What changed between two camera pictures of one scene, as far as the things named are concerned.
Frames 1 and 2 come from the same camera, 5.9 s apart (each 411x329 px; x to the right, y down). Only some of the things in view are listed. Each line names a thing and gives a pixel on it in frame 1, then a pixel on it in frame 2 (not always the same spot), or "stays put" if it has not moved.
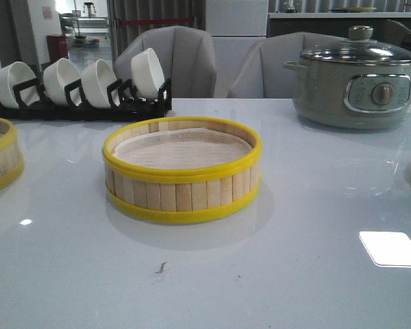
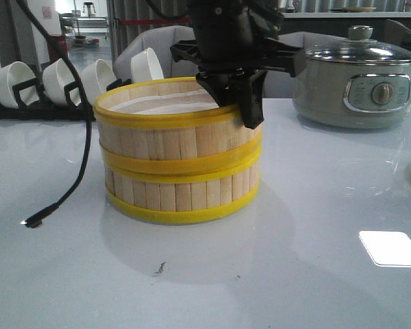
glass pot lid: (362, 49) stays put
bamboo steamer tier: (5, 161) -> (172, 127)
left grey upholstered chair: (186, 56) stays put
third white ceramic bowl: (96, 78) stays put
